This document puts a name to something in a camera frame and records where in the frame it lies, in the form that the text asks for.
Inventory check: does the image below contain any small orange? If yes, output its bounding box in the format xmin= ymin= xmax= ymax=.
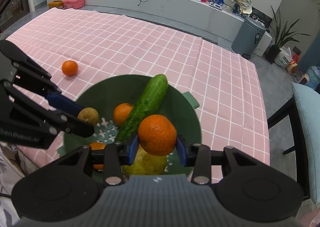
xmin=61 ymin=60 xmax=78 ymax=76
xmin=89 ymin=142 xmax=106 ymax=171

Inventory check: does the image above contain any yellow green pear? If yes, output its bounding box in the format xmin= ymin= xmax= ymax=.
xmin=121 ymin=145 xmax=168 ymax=179

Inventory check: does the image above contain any large orange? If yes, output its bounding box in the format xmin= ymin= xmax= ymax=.
xmin=138 ymin=115 xmax=177 ymax=156

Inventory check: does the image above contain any green cucumber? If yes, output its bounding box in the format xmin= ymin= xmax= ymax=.
xmin=114 ymin=74 xmax=169 ymax=142

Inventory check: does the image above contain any green colander bowl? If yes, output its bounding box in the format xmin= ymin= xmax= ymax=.
xmin=56 ymin=74 xmax=203 ymax=183

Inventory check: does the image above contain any pink checked tablecloth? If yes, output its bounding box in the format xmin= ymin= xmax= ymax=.
xmin=4 ymin=7 xmax=271 ymax=184

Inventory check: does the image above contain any yellow box on floor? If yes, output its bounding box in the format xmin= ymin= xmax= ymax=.
xmin=48 ymin=0 xmax=63 ymax=9

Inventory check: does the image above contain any pink storage basket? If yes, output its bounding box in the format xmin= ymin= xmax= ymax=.
xmin=62 ymin=0 xmax=85 ymax=9

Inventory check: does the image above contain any potted long leaf plant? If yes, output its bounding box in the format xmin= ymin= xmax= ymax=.
xmin=265 ymin=6 xmax=311 ymax=64

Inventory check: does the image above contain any white plastic bag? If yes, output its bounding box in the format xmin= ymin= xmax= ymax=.
xmin=274 ymin=47 xmax=292 ymax=68

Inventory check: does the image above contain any grey trash bin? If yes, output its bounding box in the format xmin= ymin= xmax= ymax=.
xmin=231 ymin=17 xmax=266 ymax=60

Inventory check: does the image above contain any water bottle jug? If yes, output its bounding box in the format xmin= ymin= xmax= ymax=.
xmin=306 ymin=66 xmax=320 ymax=90

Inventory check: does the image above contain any white tv cabinet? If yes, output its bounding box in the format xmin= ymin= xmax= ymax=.
xmin=45 ymin=0 xmax=273 ymax=57

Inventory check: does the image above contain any black chair frame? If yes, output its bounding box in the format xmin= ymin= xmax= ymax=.
xmin=267 ymin=97 xmax=311 ymax=200

